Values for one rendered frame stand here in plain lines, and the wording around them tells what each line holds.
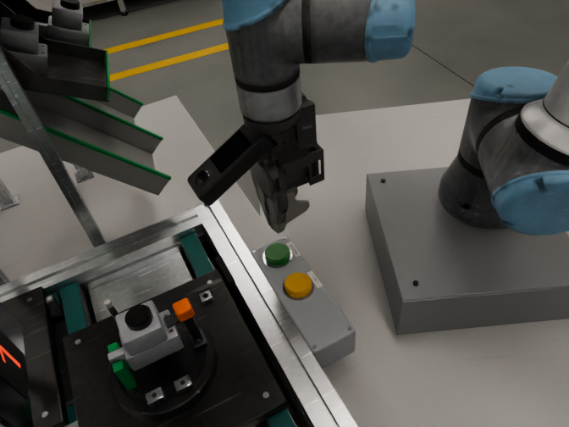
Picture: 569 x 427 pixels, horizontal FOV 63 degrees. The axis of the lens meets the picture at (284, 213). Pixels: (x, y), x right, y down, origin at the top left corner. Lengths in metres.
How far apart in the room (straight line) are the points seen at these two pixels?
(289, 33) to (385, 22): 0.09
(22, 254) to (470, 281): 0.84
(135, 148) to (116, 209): 0.18
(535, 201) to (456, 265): 0.19
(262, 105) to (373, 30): 0.14
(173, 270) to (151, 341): 0.27
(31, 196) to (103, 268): 0.42
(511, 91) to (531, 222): 0.18
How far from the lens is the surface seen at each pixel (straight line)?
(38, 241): 1.09
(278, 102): 0.53
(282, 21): 0.49
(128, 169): 0.83
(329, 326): 0.67
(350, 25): 0.49
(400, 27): 0.50
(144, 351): 0.59
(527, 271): 0.79
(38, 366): 0.75
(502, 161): 0.64
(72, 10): 0.91
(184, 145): 1.20
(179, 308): 0.58
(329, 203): 0.97
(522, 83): 0.73
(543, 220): 0.65
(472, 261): 0.77
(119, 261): 0.84
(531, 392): 0.79
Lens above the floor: 1.54
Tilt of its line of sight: 45 degrees down
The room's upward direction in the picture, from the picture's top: 7 degrees counter-clockwise
